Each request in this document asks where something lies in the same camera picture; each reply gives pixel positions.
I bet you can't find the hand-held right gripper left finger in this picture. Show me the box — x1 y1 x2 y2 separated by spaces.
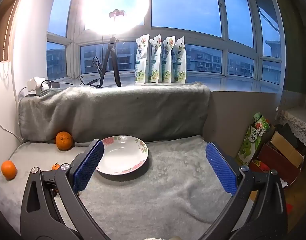
20 139 111 240

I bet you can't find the grey charger box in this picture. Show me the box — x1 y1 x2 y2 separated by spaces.
41 80 62 89

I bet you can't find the red box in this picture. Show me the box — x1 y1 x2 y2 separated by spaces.
257 144 301 184

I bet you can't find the ring light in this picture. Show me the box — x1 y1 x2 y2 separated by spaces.
81 0 151 35

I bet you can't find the grey fleece blanket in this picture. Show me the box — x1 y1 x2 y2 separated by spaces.
0 81 253 240

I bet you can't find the brown cardboard box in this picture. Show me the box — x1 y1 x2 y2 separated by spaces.
269 131 305 168

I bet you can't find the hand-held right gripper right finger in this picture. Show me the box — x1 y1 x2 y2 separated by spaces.
199 141 289 240

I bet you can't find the spotted large orange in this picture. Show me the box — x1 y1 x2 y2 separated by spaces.
55 131 74 151

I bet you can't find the white window frame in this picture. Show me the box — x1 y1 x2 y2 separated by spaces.
46 0 285 85

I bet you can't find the white green stand-up pouch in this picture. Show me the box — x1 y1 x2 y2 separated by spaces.
134 34 150 84
173 36 187 84
148 35 162 83
162 36 175 83

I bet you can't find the white lace cloth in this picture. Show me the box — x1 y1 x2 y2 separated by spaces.
278 107 306 152

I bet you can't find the white cable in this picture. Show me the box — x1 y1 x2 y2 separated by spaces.
0 87 25 142

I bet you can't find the black tripod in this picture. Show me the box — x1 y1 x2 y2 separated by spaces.
99 34 122 88

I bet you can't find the floral white plate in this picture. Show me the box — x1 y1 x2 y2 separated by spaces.
95 135 149 176

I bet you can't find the black cable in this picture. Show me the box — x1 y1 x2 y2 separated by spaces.
79 56 104 87

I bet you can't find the green printed bag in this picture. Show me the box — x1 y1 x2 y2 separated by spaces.
237 112 271 166

